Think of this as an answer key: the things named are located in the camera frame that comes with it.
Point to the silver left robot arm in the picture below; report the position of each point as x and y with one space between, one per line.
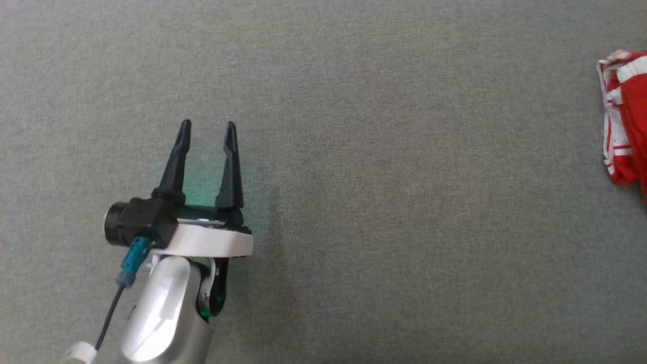
162 313

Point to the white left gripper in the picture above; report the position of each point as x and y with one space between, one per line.
212 242

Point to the large grey sofa seat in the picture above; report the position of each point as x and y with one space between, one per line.
379 202

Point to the red white sports jersey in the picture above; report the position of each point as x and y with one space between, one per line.
632 121

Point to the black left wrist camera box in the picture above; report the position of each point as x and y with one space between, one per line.
149 220

